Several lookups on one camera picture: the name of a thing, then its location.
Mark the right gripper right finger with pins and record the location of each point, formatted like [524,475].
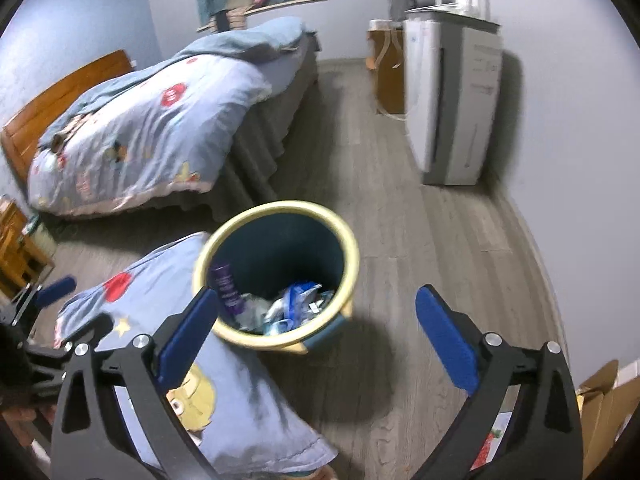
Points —
[452,335]

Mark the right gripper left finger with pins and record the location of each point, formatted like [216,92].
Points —
[180,337]

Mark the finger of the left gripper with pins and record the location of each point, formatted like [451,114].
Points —
[90,334]
[48,295]

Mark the yellow rimmed teal trash bin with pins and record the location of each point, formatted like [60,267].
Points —
[275,245]

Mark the wooden chair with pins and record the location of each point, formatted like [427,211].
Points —
[22,261]

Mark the blue cartoon pillow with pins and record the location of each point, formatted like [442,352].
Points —
[228,403]

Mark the purple snack package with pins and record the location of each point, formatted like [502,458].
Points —
[227,291]

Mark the strawberry printed paper box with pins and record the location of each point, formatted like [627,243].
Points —
[493,440]

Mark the blue white wipes pack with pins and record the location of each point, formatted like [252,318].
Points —
[297,305]

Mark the wooden headboard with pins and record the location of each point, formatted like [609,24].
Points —
[20,135]

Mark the cardboard box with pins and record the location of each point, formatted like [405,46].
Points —
[608,405]

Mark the blue cartoon bed quilt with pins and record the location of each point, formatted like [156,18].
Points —
[166,129]

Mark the white air purifier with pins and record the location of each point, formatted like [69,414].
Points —
[453,62]

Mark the wooden nightstand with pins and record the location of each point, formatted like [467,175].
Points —
[386,66]

